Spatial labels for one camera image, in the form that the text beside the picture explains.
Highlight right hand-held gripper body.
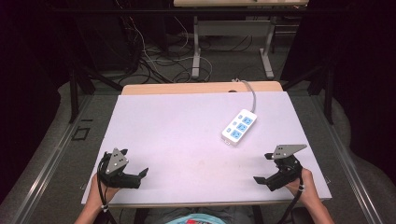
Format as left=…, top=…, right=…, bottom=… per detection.
left=266, top=144, right=308, bottom=192

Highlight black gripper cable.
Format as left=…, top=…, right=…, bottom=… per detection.
left=96, top=157, right=119, bottom=224
left=276, top=174, right=305, bottom=224

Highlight white-legged background table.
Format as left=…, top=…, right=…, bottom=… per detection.
left=173, top=0, right=310, bottom=80

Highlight white table cover board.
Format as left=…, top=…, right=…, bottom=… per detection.
left=80, top=91, right=332, bottom=208

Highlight grey power strip cable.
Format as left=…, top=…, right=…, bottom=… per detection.
left=231, top=77, right=258, bottom=114

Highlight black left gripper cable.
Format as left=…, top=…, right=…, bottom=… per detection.
left=96, top=157, right=119, bottom=224

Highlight white power strip blue sockets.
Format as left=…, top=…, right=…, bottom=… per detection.
left=220, top=108, right=259, bottom=147

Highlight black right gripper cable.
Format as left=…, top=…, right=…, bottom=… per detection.
left=276, top=174, right=305, bottom=224

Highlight black metal stand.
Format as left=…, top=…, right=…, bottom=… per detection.
left=68, top=60, right=124, bottom=124
left=281, top=60, right=336, bottom=126

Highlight person's left hand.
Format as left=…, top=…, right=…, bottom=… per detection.
left=89, top=173, right=121, bottom=209

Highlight aluminium floor rail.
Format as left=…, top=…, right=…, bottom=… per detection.
left=11, top=94, right=94, bottom=224
left=309, top=94, right=386, bottom=224

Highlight person's torso clothing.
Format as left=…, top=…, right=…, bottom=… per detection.
left=145, top=204, right=254, bottom=224

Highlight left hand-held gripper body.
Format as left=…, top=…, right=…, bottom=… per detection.
left=98, top=147, right=142, bottom=189

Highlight person's right hand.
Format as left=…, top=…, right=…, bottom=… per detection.
left=285, top=167, right=316, bottom=207

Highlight bundle of floor cables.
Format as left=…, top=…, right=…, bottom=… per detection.
left=115, top=0, right=260, bottom=85

